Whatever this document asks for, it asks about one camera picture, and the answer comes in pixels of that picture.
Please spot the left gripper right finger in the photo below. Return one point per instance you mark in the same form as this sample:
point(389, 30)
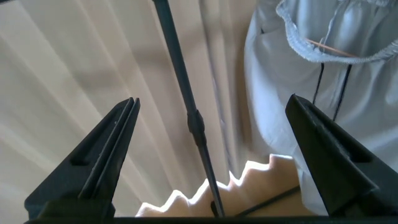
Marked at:
point(339, 177)

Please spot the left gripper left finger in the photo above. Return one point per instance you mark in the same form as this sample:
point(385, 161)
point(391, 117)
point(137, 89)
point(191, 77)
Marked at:
point(90, 174)

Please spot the pale grey shorts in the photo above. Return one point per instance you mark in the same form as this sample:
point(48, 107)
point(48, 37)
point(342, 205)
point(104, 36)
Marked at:
point(280, 93)

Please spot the pink clothes hanger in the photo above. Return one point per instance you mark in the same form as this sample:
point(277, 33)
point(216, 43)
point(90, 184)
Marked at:
point(329, 47)

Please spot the black clothes rack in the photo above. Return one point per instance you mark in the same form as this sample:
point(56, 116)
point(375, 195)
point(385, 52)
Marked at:
point(177, 56)

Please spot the beige curtain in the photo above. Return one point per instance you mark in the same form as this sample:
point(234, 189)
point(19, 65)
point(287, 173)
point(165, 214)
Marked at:
point(77, 62)

